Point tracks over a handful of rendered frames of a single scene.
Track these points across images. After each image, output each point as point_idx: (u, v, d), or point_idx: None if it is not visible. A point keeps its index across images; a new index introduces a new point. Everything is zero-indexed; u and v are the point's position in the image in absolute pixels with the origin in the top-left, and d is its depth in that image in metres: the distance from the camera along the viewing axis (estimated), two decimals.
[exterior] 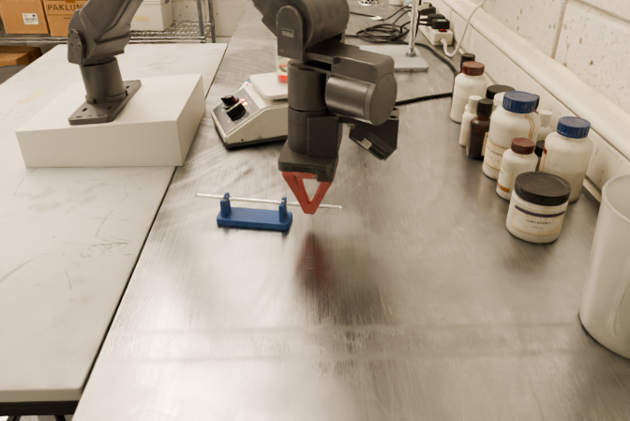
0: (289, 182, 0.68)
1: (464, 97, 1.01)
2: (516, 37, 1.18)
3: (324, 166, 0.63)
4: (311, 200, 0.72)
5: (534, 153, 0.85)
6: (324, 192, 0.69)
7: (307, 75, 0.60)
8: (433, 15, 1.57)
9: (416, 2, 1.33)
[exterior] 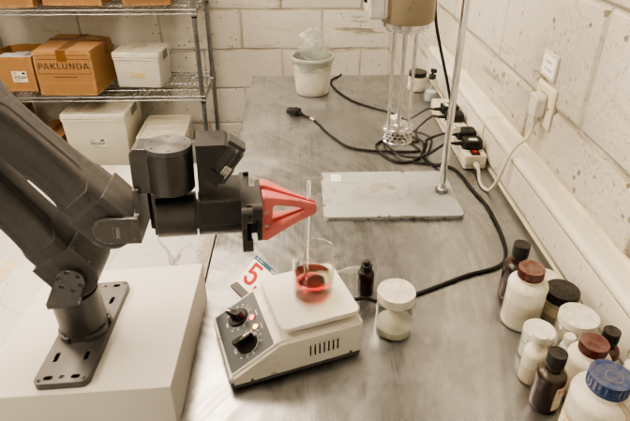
0: (276, 232, 0.70)
1: (520, 306, 0.83)
2: (572, 201, 1.00)
3: (243, 216, 0.65)
4: (304, 203, 0.72)
5: None
6: (286, 200, 0.69)
7: (159, 215, 0.66)
8: (462, 129, 1.40)
9: (450, 138, 1.15)
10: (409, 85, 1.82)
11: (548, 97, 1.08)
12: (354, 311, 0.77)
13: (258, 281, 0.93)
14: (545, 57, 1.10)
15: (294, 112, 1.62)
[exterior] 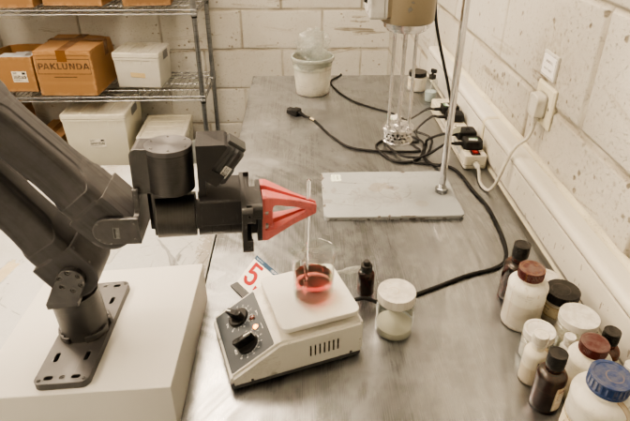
0: (276, 233, 0.70)
1: (520, 306, 0.83)
2: (572, 201, 1.00)
3: (243, 216, 0.65)
4: (304, 203, 0.72)
5: None
6: (286, 200, 0.69)
7: (159, 216, 0.66)
8: (463, 129, 1.40)
9: (450, 138, 1.15)
10: (409, 85, 1.82)
11: (548, 97, 1.08)
12: (354, 311, 0.77)
13: (258, 281, 0.93)
14: (545, 57, 1.10)
15: (294, 112, 1.62)
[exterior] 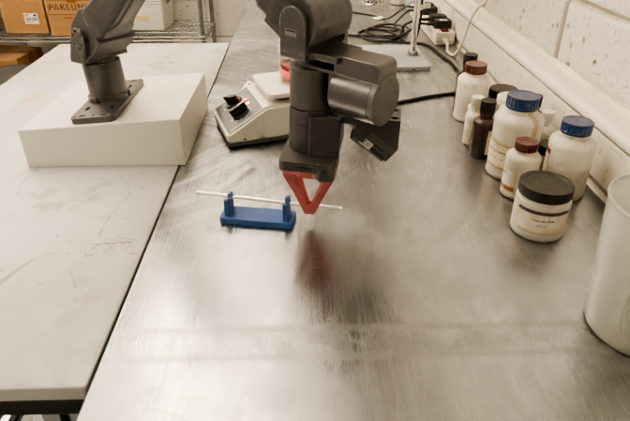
0: (290, 182, 0.68)
1: (467, 96, 1.01)
2: (518, 37, 1.18)
3: (325, 166, 0.63)
4: (311, 200, 0.72)
5: (538, 152, 0.85)
6: (324, 192, 0.69)
7: (310, 75, 0.60)
8: (435, 14, 1.57)
9: (418, 1, 1.33)
10: None
11: None
12: None
13: None
14: None
15: None
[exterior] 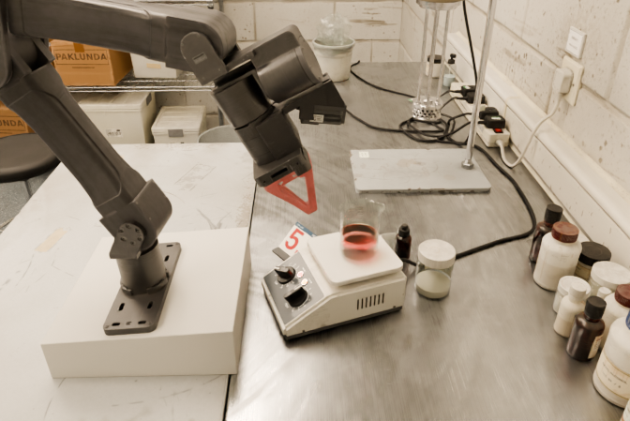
0: (277, 194, 0.68)
1: (554, 264, 0.87)
2: (598, 171, 1.04)
3: (295, 157, 0.63)
4: (307, 201, 0.72)
5: None
6: (312, 184, 0.69)
7: (238, 87, 0.61)
8: (485, 109, 1.44)
9: (477, 113, 1.19)
10: (427, 70, 1.86)
11: (574, 73, 1.12)
12: (399, 267, 0.81)
13: (299, 246, 0.97)
14: (570, 35, 1.14)
15: None
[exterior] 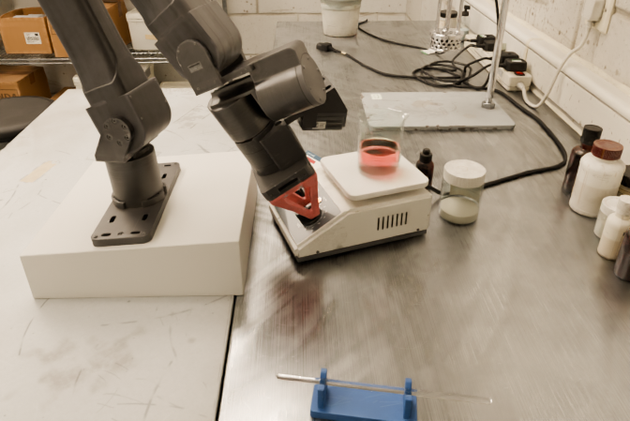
0: (282, 205, 0.67)
1: (595, 186, 0.79)
2: None
3: (303, 169, 0.62)
4: (305, 196, 0.73)
5: None
6: (317, 191, 0.68)
7: (236, 106, 0.58)
8: (504, 53, 1.35)
9: (500, 46, 1.10)
10: (439, 26, 1.78)
11: None
12: (425, 182, 0.73)
13: None
14: None
15: (325, 46, 1.58)
